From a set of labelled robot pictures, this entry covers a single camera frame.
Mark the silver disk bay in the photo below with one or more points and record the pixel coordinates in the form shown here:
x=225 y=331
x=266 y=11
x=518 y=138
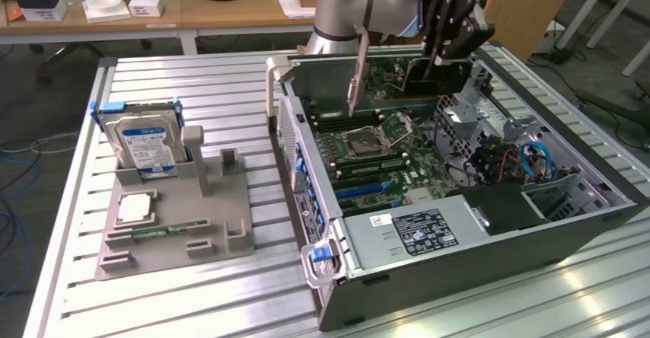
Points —
x=564 y=197

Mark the white tape dispenser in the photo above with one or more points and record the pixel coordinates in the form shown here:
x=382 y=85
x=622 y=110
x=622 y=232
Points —
x=106 y=7

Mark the silver CPU chip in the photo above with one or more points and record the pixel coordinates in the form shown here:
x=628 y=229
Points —
x=135 y=208

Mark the black open PC case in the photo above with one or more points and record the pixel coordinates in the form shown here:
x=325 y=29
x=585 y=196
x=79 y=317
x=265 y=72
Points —
x=457 y=288

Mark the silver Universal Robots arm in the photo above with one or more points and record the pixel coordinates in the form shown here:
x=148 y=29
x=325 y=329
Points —
x=345 y=14

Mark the green RAM stick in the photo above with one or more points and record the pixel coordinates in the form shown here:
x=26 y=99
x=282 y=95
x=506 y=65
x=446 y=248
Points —
x=152 y=232

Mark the CPU socket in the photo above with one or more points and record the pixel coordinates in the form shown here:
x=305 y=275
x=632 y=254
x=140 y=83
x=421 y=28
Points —
x=366 y=144

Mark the wooden desk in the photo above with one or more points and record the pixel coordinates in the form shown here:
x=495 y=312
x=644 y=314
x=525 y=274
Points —
x=229 y=14

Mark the white box with black lid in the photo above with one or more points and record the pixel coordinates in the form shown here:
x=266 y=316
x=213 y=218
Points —
x=40 y=8

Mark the white paper stack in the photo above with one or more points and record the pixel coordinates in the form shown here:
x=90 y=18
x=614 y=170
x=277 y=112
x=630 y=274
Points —
x=297 y=7

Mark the small white labelled box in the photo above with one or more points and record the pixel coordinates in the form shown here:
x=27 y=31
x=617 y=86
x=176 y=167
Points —
x=147 y=5

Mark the grey parts rack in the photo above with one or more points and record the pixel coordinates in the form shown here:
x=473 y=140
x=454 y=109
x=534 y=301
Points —
x=172 y=254

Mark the black power adapter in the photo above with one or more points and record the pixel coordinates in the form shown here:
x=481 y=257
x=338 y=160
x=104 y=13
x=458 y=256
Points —
x=558 y=55

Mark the black chair base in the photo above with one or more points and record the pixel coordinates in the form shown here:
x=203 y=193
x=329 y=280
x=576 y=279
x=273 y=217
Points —
x=66 y=54

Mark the blue case latch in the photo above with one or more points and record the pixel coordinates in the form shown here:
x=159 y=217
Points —
x=319 y=255

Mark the grey power supply unit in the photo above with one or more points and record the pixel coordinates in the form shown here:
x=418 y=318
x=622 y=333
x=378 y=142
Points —
x=406 y=235

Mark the silver drive cage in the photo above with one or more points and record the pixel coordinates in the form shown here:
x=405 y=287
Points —
x=467 y=121

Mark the green motherboard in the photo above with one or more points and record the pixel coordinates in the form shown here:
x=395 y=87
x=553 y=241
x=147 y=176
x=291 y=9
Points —
x=422 y=170

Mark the hard disk with blue caddy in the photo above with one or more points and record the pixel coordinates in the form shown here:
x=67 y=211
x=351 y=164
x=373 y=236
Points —
x=144 y=151

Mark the green graphics card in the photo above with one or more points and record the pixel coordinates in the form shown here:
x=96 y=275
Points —
x=386 y=75

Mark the metal socket cover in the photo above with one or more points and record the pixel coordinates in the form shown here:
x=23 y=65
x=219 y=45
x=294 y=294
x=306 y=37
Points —
x=397 y=125

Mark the wooden cabinet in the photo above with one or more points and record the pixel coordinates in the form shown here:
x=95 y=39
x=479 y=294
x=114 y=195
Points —
x=513 y=10

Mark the blue expansion slot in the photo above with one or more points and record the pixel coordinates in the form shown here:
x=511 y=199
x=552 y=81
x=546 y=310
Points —
x=358 y=189

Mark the white table frame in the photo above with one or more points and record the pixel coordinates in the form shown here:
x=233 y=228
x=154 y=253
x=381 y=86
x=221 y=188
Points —
x=604 y=7

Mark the black installed RAM stick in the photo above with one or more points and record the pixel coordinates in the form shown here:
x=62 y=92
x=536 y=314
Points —
x=370 y=166

